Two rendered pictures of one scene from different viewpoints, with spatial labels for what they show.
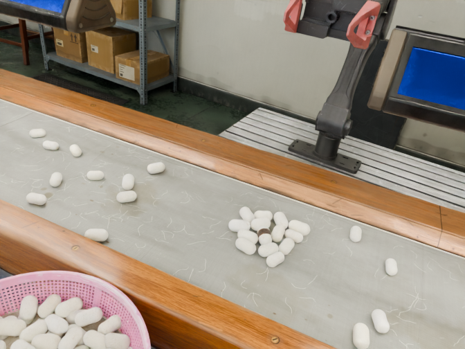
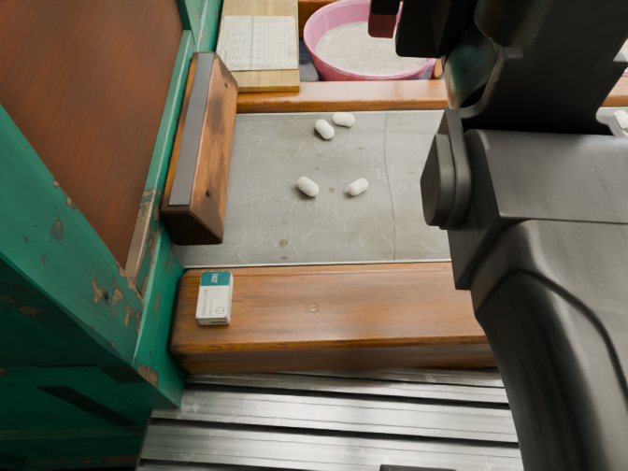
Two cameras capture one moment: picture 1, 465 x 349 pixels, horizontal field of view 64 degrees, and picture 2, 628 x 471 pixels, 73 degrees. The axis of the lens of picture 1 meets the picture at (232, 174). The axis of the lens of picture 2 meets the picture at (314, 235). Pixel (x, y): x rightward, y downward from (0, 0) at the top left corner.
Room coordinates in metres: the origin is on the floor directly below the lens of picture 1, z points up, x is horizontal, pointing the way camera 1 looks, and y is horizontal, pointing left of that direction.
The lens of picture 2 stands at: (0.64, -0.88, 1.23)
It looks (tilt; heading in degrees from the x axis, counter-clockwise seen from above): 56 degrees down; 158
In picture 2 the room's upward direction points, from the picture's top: 1 degrees clockwise
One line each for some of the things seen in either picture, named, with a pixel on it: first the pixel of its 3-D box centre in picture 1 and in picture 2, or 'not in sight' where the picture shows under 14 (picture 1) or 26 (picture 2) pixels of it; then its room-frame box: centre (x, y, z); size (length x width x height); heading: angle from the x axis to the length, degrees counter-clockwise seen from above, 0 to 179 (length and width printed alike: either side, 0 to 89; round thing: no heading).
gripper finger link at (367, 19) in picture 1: (347, 24); not in sight; (0.60, -0.14, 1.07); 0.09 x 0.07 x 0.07; 155
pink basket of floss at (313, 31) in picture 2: not in sight; (370, 55); (-0.04, -0.49, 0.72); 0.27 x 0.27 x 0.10
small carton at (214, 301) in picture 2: not in sight; (215, 297); (0.40, -0.91, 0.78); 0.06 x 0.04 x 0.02; 161
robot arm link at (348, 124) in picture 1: (333, 124); not in sight; (0.92, -0.25, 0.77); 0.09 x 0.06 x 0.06; 65
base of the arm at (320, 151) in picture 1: (327, 145); not in sight; (0.93, -0.25, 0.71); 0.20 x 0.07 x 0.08; 65
